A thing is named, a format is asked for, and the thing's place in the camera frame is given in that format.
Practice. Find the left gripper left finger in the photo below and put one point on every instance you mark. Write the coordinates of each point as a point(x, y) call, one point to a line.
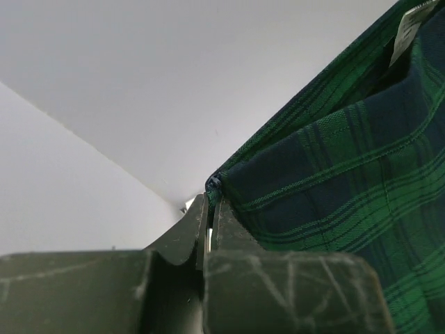
point(186, 239)

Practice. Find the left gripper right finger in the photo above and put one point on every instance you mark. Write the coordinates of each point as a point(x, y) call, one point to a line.
point(228, 233)

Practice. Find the dark green skirt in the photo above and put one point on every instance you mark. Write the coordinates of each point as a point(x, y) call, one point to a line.
point(355, 163)

